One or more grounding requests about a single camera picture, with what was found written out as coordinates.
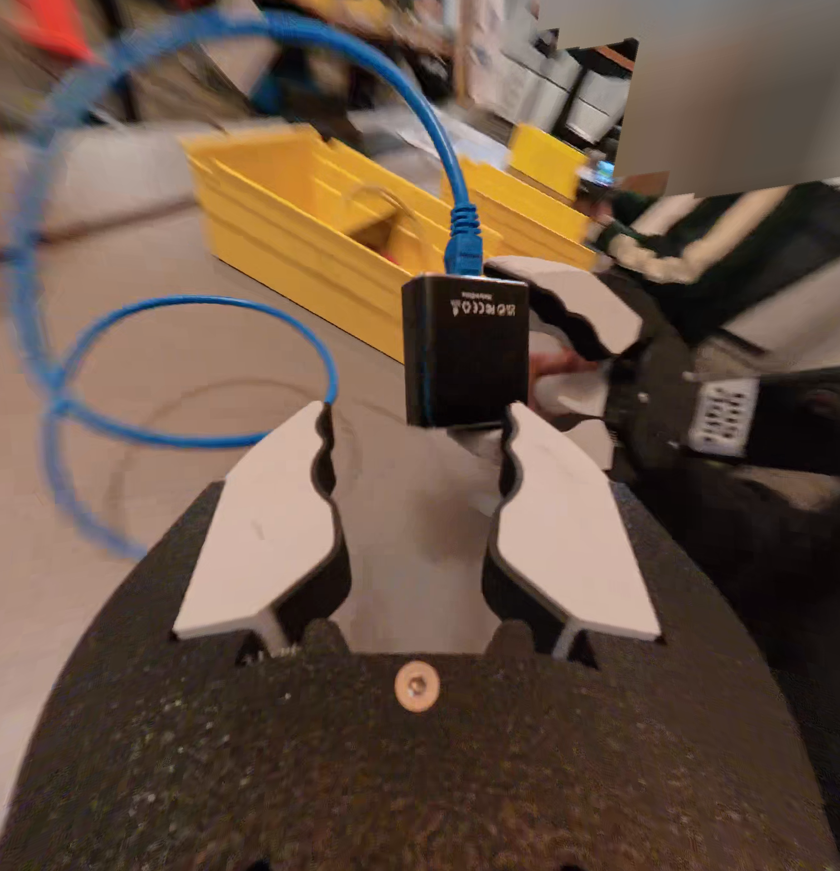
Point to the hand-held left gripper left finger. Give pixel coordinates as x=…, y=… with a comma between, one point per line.
x=263, y=537

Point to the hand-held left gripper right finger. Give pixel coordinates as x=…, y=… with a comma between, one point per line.
x=569, y=544

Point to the orange traffic cone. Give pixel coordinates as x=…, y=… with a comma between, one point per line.
x=59, y=27

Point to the yellow plastic bin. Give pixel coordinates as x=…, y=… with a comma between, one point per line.
x=291, y=231
x=529, y=218

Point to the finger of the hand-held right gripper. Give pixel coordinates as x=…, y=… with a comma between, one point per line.
x=576, y=401
x=590, y=299

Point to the grey desk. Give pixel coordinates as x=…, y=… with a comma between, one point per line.
x=154, y=510

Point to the black ethernet splitter box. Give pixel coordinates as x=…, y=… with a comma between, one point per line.
x=467, y=354

